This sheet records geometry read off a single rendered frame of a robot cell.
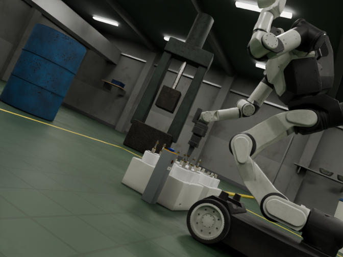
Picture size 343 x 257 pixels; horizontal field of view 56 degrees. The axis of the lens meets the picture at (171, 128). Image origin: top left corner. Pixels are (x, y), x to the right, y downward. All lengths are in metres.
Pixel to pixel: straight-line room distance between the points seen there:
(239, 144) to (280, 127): 0.23
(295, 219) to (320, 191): 9.64
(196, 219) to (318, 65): 1.00
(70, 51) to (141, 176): 2.40
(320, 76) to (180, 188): 0.97
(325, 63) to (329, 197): 9.58
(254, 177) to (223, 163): 9.90
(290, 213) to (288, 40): 0.80
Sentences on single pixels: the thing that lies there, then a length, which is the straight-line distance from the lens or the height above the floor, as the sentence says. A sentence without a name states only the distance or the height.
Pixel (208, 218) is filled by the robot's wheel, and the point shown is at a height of 0.11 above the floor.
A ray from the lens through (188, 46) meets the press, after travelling 6.23.
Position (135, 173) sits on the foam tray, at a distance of 2.06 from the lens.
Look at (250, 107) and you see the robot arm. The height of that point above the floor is 0.76.
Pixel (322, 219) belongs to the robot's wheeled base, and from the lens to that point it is 1.71.
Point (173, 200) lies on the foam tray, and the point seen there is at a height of 0.06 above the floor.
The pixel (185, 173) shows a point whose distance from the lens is 1.98.
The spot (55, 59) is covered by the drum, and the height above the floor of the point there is 0.70.
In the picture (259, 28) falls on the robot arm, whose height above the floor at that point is 0.99.
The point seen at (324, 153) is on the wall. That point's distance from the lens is 11.43.
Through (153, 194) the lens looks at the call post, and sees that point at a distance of 1.85.
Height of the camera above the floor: 0.35
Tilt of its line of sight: 3 degrees up
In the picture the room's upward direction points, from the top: 24 degrees clockwise
